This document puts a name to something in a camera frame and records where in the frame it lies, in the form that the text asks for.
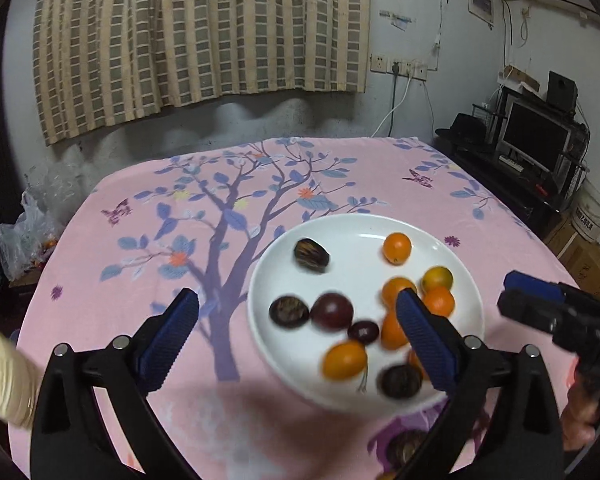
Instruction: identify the white power cable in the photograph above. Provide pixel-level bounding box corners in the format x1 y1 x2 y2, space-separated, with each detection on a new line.
372 72 413 137

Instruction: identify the computer monitor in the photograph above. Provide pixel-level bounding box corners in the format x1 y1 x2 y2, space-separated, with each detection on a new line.
500 100 573 173

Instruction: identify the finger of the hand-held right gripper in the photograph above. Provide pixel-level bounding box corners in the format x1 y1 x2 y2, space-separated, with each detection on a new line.
505 271 568 303
497 290 561 336

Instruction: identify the white electrical panel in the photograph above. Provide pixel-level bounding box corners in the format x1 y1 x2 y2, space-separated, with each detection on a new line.
467 0 496 28

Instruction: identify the person's right hand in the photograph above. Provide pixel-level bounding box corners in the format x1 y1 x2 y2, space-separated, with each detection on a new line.
560 365 600 452

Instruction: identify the cardboard box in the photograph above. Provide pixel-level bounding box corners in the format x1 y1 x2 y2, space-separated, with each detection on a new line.
545 215 600 306

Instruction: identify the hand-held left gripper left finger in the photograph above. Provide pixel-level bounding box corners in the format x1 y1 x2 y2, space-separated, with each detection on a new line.
29 287 201 480

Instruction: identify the white plate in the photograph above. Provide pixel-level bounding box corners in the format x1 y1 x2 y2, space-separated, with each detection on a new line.
247 213 485 415

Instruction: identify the black speaker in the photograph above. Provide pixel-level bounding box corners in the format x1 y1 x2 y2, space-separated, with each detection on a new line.
546 71 579 111

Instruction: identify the beige checked curtain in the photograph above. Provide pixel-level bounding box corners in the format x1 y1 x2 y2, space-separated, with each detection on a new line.
32 0 372 147

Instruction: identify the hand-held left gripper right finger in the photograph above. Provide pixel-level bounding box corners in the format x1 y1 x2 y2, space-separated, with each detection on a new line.
395 287 566 480

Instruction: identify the wrinkled dark passion fruit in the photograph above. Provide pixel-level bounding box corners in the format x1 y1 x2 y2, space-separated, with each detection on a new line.
294 238 332 273
386 430 428 468
269 296 311 330
378 364 423 401

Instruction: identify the yellow-green orange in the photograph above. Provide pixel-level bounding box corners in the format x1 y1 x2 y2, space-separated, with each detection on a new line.
421 266 454 293

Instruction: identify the large smooth purple passion fruit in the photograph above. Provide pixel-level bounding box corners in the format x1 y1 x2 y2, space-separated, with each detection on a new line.
310 292 355 331

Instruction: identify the white wall socket strip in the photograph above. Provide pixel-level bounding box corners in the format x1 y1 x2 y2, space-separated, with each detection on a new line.
397 60 428 80

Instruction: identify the large orange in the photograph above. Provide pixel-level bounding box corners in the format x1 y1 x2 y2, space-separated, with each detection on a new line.
322 340 368 381

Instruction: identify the black desk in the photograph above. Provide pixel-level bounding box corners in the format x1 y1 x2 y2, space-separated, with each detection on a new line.
432 102 591 241

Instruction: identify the black hat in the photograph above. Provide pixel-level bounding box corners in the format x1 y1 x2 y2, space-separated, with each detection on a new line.
436 113 491 143

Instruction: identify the white bucket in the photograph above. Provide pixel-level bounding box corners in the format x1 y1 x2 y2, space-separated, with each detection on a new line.
570 180 600 243

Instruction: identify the clear plastic bag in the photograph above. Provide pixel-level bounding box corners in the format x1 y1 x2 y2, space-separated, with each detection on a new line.
0 192 66 281

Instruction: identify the pink printed tablecloth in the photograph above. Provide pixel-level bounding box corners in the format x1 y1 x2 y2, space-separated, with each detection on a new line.
7 136 600 480

